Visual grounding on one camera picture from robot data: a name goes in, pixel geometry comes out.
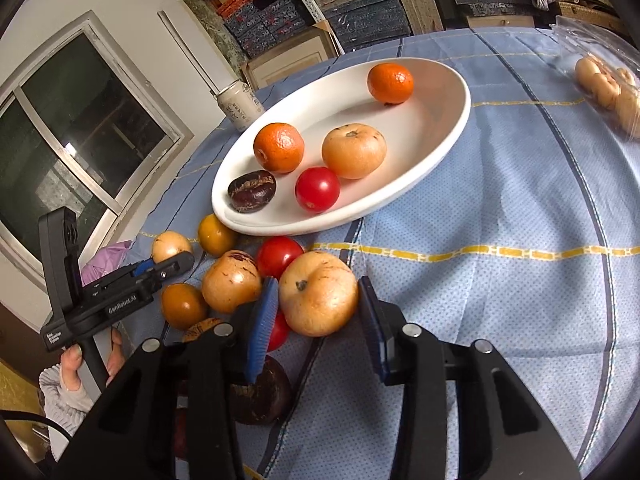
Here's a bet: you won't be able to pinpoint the red cherry tomato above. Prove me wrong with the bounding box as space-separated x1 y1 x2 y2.
266 310 291 353
256 236 305 281
294 166 341 213

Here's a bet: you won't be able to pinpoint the tan apple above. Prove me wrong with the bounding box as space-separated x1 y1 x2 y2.
201 250 263 314

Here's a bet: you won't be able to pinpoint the orange-yellow persimmon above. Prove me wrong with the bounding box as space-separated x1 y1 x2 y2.
160 283 209 329

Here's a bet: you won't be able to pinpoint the purple floral cloth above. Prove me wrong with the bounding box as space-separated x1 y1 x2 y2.
80 240 133 286

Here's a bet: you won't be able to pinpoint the pale beige apple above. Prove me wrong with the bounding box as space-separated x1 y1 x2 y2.
321 123 387 180

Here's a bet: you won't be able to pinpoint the stack of blue floral boxes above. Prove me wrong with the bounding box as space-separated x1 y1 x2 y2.
220 0 313 58

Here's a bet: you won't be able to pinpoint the dark brown passion fruit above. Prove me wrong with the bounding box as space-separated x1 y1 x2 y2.
228 170 277 214

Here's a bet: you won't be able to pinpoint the cluster of small beige longans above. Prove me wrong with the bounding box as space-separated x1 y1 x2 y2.
574 55 640 138

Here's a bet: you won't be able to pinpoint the speckled orange apple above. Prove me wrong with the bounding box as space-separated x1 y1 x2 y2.
182 317 226 343

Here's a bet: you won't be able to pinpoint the yellow brown printed blanket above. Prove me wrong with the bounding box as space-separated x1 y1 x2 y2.
0 300 61 461

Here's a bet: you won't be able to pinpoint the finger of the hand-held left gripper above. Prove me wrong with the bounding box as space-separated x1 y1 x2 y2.
120 258 157 281
127 251 196 291

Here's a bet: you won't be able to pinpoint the white framed sliding window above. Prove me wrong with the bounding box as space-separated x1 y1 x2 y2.
0 10 193 261

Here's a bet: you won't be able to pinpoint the person's left forearm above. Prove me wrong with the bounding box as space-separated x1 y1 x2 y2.
39 367 98 436

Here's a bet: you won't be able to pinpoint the small orange mandarin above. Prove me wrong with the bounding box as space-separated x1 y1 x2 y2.
367 62 415 106

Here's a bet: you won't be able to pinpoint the blue striped tablecloth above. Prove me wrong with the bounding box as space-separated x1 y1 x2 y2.
65 27 640 480

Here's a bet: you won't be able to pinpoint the white wooden strip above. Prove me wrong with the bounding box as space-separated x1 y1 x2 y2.
157 9 221 98

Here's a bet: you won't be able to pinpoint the large orange mandarin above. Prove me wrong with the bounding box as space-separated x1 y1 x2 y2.
253 123 305 174

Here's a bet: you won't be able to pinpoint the small yellow plum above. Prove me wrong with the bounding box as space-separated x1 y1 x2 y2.
198 214 239 257

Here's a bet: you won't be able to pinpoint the white oval plate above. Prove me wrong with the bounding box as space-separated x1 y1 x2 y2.
211 56 472 237

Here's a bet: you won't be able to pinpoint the person's left hand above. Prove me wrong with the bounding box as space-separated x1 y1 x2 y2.
57 330 127 395

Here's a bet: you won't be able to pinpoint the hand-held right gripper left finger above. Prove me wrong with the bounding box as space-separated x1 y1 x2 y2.
52 276 281 480

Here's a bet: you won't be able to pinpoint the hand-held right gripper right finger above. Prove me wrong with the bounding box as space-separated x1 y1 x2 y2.
357 276 583 480

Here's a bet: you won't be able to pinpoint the green marbled board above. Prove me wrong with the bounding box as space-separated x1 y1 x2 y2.
185 0 248 68

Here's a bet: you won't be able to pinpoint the white drink can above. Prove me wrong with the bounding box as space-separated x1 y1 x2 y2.
215 79 265 131

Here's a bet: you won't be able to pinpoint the upright tan woven boxes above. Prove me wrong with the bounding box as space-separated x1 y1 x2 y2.
390 0 446 36

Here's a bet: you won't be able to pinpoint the cardboard box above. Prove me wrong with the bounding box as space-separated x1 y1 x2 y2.
242 20 341 91

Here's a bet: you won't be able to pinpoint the small tan kiwi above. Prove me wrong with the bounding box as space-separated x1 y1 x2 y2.
152 231 193 264

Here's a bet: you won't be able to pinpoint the yellow-red apple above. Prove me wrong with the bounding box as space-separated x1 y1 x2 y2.
278 251 360 337

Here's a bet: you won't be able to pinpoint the black cable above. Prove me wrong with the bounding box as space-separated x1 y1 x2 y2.
0 407 56 428

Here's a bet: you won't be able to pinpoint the dark purple mangosteen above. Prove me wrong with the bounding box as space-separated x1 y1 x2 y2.
227 355 293 426

